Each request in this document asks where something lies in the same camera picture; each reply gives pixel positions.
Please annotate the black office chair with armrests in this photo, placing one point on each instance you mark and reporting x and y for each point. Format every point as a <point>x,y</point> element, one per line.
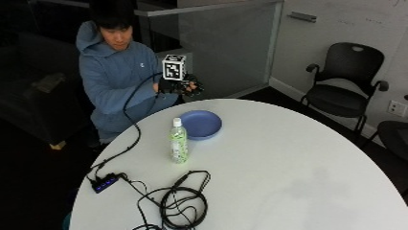
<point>338,96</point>

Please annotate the person in blue hoodie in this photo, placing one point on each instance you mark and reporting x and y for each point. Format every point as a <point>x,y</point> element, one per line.
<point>114,70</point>

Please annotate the blue plate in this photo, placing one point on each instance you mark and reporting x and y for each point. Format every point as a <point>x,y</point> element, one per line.
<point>203,124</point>

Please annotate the white cube with black markers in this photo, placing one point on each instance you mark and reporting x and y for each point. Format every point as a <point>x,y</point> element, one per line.
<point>174,67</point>

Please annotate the white wall outlet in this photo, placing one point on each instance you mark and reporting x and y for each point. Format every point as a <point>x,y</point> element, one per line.
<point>397,108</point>

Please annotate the glass partition with metal frame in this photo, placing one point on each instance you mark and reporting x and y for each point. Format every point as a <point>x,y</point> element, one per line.
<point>228,48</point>

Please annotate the clear bottle with green label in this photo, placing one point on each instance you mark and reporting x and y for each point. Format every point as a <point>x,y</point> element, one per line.
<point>178,143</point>

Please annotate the black hub with blue lights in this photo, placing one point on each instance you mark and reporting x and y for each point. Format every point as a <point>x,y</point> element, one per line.
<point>103,183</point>

